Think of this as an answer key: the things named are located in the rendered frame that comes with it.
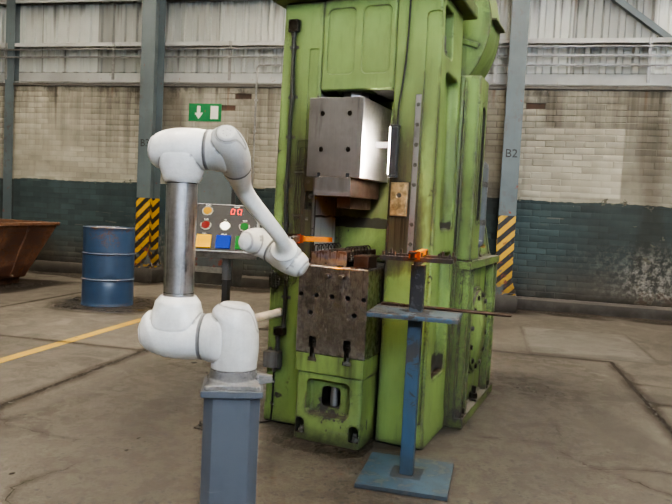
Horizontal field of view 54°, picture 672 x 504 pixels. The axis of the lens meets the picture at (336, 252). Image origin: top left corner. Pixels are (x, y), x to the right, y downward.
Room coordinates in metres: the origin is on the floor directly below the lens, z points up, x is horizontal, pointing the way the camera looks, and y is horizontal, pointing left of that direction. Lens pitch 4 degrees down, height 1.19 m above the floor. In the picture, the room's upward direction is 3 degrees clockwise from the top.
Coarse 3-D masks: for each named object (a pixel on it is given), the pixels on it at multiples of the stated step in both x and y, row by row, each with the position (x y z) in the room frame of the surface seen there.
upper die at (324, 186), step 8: (320, 184) 3.35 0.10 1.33; (328, 184) 3.34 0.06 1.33; (336, 184) 3.32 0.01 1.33; (344, 184) 3.30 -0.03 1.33; (352, 184) 3.31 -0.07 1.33; (360, 184) 3.41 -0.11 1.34; (368, 184) 3.52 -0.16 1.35; (376, 184) 3.63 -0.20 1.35; (320, 192) 3.35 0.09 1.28; (328, 192) 3.33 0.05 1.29; (336, 192) 3.32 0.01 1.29; (344, 192) 3.30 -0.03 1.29; (352, 192) 3.32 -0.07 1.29; (360, 192) 3.42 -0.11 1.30; (368, 192) 3.52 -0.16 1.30; (376, 192) 3.64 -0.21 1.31
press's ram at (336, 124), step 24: (312, 120) 3.38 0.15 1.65; (336, 120) 3.33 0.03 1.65; (360, 120) 3.27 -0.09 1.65; (384, 120) 3.55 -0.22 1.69; (312, 144) 3.38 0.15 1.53; (336, 144) 3.32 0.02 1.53; (360, 144) 3.27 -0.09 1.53; (384, 144) 3.42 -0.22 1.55; (312, 168) 3.37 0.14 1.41; (336, 168) 3.32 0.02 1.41; (360, 168) 3.27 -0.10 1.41; (384, 168) 3.59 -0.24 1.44
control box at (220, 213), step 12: (204, 204) 3.45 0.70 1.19; (216, 204) 3.46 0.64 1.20; (204, 216) 3.42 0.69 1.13; (216, 216) 3.42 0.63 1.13; (228, 216) 3.42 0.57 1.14; (240, 216) 3.43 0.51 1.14; (252, 216) 3.43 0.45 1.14; (204, 228) 3.38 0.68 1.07; (216, 228) 3.38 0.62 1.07; (228, 228) 3.39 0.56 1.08; (240, 228) 3.39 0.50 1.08; (204, 252) 3.33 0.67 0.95; (216, 252) 3.33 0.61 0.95; (228, 252) 3.32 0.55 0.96; (240, 252) 3.32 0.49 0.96
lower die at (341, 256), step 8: (336, 248) 3.41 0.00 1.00; (312, 256) 3.36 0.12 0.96; (320, 256) 3.35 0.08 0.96; (328, 256) 3.33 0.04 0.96; (336, 256) 3.31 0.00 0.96; (344, 256) 3.29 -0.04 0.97; (352, 256) 3.36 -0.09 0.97; (320, 264) 3.34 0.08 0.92; (328, 264) 3.33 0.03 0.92; (336, 264) 3.31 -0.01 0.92; (344, 264) 3.29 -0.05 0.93; (352, 264) 3.36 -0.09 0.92
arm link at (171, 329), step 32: (192, 128) 2.14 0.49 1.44; (160, 160) 2.12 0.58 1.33; (192, 160) 2.10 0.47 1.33; (192, 192) 2.14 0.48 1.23; (192, 224) 2.15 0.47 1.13; (192, 256) 2.15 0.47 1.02; (192, 288) 2.16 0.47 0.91; (160, 320) 2.10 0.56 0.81; (192, 320) 2.11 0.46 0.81; (160, 352) 2.12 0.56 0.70; (192, 352) 2.10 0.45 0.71
